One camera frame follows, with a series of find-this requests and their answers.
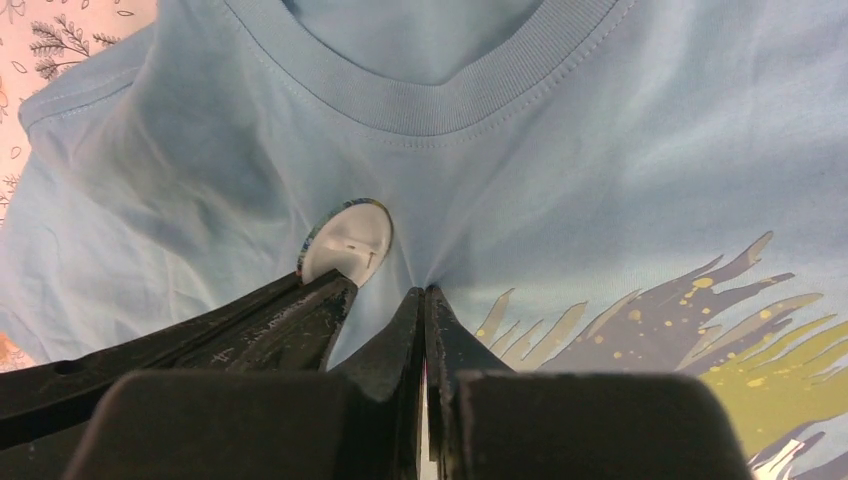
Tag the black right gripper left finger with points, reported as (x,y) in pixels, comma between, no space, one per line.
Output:
(381,434)

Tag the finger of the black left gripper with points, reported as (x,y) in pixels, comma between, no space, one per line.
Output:
(285,325)

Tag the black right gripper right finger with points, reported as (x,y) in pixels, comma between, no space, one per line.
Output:
(470,398)

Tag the round white-backed brooch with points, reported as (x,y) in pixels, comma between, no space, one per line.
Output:
(353,239)

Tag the light blue printed t-shirt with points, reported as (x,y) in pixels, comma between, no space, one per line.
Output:
(595,185)

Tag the floral patterned table mat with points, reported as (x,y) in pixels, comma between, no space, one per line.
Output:
(41,40)

